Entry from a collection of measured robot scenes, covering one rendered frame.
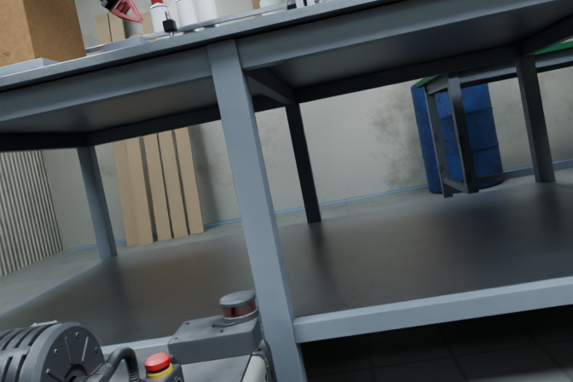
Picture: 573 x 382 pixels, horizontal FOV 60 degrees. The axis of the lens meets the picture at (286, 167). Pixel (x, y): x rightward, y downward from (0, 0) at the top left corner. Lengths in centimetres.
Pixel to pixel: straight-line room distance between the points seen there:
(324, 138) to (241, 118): 347
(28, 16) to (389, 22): 75
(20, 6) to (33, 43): 8
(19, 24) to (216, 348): 78
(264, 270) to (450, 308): 37
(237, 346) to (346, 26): 62
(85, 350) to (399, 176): 395
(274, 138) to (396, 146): 108
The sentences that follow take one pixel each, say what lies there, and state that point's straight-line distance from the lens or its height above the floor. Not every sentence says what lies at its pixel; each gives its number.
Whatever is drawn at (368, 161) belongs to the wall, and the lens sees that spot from 446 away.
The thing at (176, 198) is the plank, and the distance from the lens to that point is 423.
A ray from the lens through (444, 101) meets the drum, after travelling 374.
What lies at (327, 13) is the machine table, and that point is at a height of 81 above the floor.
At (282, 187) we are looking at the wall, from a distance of 450.
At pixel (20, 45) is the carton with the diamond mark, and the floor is 90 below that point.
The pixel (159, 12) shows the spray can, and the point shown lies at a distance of 152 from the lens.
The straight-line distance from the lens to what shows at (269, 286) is 103.
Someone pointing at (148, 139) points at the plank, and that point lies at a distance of 437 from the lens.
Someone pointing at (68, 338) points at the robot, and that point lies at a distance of 71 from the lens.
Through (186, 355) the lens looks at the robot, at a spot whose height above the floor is 26.
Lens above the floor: 58
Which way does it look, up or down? 3 degrees down
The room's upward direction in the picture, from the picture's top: 11 degrees counter-clockwise
